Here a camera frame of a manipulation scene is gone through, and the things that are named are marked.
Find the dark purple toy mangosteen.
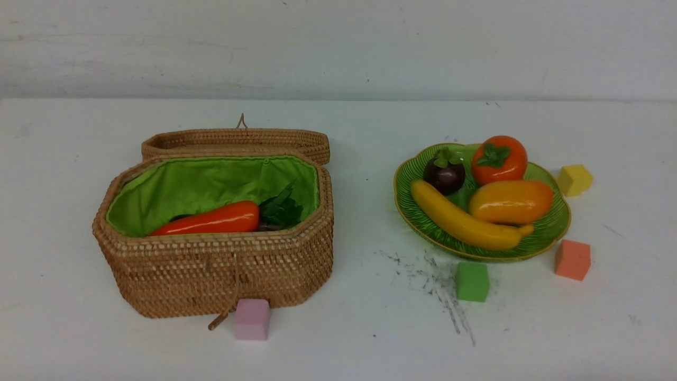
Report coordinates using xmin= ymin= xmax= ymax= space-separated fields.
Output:
xmin=423 ymin=148 xmax=466 ymax=195

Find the yellow toy banana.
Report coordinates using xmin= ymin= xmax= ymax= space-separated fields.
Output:
xmin=409 ymin=180 xmax=534 ymax=251

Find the orange toy persimmon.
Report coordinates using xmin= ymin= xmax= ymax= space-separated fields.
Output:
xmin=471 ymin=135 xmax=528 ymax=186

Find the orange yellow toy mango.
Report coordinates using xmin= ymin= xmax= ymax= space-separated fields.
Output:
xmin=468 ymin=180 xmax=554 ymax=226

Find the purple toy eggplant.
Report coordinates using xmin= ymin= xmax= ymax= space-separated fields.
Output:
xmin=169 ymin=214 xmax=193 ymax=223

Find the woven rattan basket lid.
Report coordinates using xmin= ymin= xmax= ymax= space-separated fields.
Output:
xmin=141 ymin=115 xmax=331 ymax=166

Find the pink foam cube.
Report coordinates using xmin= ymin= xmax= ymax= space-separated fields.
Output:
xmin=234 ymin=298 xmax=270 ymax=341

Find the green foam cube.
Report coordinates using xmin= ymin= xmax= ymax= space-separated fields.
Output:
xmin=455 ymin=262 xmax=490 ymax=302

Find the woven rattan basket green lining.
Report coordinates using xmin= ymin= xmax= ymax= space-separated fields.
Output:
xmin=93 ymin=150 xmax=334 ymax=318

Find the green ribbed glass plate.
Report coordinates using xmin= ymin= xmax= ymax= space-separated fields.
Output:
xmin=394 ymin=143 xmax=572 ymax=262

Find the yellow foam cube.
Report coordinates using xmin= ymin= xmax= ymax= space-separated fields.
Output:
xmin=556 ymin=164 xmax=594 ymax=197

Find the orange foam cube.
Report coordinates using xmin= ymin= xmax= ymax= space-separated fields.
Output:
xmin=554 ymin=239 xmax=591 ymax=282

